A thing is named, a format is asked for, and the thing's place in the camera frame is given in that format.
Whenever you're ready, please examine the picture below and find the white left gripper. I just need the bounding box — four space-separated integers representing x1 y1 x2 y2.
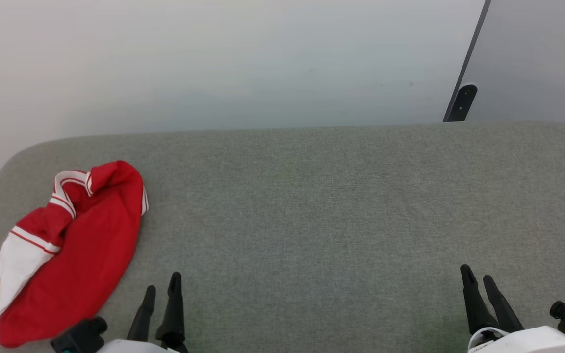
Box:
97 272 188 353

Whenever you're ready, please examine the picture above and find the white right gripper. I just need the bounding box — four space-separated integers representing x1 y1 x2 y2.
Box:
460 265 565 353

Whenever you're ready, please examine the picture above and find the red and white shirt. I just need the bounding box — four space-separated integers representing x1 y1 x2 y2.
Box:
0 160 149 349

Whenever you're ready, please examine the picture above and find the grey panel with dark edge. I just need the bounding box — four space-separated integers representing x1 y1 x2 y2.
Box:
443 0 565 129

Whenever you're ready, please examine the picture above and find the black oval bracket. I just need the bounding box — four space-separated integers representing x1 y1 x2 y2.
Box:
447 84 478 122

